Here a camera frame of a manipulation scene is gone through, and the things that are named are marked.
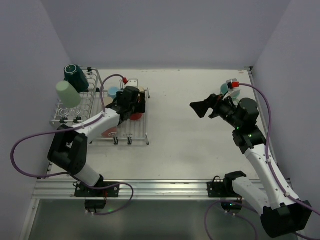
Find red mug black handle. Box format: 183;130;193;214
129;113;144;121

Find pale green mug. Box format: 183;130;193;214
220;83;241;100

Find light blue mug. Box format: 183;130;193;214
107;86;120;99

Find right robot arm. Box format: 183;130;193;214
190;94;312;238

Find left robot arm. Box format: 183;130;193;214
47;86;146;187

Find beige tumbler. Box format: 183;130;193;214
103;96;114;109

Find pink cup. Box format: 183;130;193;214
101;127;118;138

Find light green tumbler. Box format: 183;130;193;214
55;80;82;109

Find dark green mug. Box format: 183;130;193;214
63;64;89;93

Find right black controller box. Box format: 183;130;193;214
220;201;242;214

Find black controller box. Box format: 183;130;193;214
220;201;242;214
84;200;106;212

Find left black controller box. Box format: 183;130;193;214
84;200;106;212

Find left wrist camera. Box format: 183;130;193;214
125;79;139;88

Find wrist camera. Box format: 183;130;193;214
125;79;139;88
223;78;241;100

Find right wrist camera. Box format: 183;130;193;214
223;78;241;100

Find metal wire dish rack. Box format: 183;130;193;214
49;66;149;145

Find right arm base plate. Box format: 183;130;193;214
206;181;239;198

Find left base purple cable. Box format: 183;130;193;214
87;182;135;216

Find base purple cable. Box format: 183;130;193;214
87;182;135;216
204;197;263;240

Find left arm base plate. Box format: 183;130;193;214
72;181;120;198

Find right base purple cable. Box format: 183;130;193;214
204;197;263;240

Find aluminium mounting rail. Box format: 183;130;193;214
32;177;296;201

